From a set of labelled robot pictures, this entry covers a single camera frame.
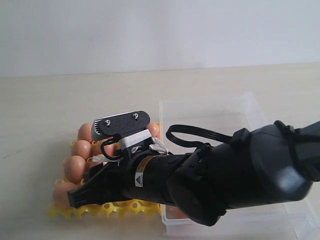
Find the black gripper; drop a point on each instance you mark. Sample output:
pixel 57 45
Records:
pixel 144 178

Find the brown egg seven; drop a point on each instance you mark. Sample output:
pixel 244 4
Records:
pixel 74 169

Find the brown egg fourteen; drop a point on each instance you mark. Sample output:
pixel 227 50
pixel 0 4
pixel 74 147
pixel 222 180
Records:
pixel 98 156

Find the brown egg eight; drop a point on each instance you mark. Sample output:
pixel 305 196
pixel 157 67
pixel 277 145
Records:
pixel 82 148

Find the brown egg five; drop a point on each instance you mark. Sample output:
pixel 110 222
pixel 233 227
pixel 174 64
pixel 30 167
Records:
pixel 60 196

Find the brown egg one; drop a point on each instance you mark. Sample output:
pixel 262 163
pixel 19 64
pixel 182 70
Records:
pixel 84 132

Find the brown egg four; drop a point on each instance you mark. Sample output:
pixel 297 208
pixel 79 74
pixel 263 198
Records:
pixel 154 129

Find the brown egg thirteen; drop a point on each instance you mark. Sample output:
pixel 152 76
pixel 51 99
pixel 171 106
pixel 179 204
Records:
pixel 173 212

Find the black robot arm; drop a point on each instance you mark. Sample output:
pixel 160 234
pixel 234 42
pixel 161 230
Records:
pixel 276 163

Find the yellow plastic egg tray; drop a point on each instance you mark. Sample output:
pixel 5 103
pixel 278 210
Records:
pixel 120 208

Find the clear plastic container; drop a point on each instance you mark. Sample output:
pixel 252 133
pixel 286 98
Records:
pixel 226 115

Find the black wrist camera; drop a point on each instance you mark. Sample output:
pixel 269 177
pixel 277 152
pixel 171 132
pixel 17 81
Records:
pixel 129 129

